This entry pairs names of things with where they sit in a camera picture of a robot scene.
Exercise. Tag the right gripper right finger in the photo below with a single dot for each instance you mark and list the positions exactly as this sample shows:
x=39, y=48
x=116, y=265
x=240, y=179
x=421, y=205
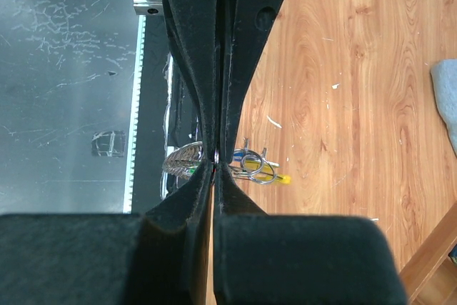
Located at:
x=274, y=259

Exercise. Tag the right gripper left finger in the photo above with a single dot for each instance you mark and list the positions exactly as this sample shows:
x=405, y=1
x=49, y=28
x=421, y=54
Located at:
x=160, y=257

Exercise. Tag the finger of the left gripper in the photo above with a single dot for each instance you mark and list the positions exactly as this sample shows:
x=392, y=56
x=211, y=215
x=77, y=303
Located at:
x=191, y=25
x=245, y=27

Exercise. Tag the wooden compartment tray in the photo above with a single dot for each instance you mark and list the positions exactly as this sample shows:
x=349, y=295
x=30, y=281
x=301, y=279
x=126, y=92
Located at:
x=430, y=275

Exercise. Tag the folded grey cloth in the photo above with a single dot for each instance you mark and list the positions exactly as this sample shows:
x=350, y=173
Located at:
x=444, y=85

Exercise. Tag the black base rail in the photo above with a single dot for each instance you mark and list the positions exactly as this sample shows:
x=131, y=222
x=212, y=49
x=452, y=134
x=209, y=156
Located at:
x=163, y=119

